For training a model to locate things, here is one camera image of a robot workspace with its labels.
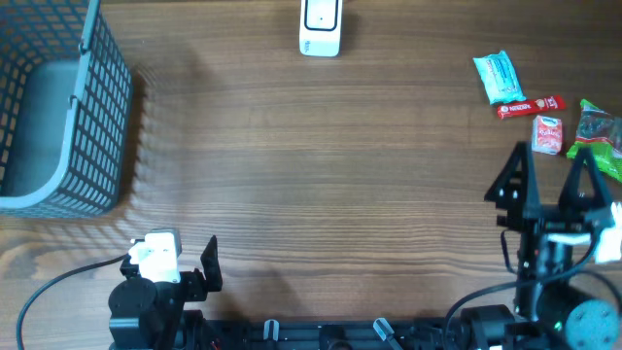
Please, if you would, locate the green clear snack bag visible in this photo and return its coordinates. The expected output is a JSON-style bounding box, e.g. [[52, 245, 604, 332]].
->
[[566, 99, 621, 182]]

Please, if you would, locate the small red snack packet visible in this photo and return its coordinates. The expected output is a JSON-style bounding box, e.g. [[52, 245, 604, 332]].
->
[[532, 115, 563, 155]]

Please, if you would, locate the dark grey mesh basket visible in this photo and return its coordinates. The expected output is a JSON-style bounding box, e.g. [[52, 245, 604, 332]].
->
[[1, 0, 133, 218]]

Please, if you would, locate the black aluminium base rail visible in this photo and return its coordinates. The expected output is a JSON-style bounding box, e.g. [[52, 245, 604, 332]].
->
[[208, 319, 443, 350]]

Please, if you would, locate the red snack wrapper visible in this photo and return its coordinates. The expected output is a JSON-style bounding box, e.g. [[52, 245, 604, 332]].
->
[[497, 95, 567, 120]]

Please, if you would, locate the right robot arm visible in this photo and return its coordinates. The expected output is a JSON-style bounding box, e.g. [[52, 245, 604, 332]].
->
[[442, 142, 621, 349]]

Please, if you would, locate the black right camera cable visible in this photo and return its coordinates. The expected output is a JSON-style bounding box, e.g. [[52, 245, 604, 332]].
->
[[441, 232, 602, 350]]

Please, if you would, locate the white barcode scanner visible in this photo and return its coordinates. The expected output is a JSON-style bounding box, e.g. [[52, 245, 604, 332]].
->
[[298, 0, 343, 57]]

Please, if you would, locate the pale teal snack packet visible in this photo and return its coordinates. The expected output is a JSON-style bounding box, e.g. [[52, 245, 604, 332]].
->
[[473, 51, 526, 105]]

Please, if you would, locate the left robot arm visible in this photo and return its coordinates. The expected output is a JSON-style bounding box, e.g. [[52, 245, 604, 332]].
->
[[108, 231, 223, 349]]

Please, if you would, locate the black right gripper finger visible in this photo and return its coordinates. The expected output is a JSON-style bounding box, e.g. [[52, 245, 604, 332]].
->
[[484, 141, 540, 219], [558, 148, 612, 212]]

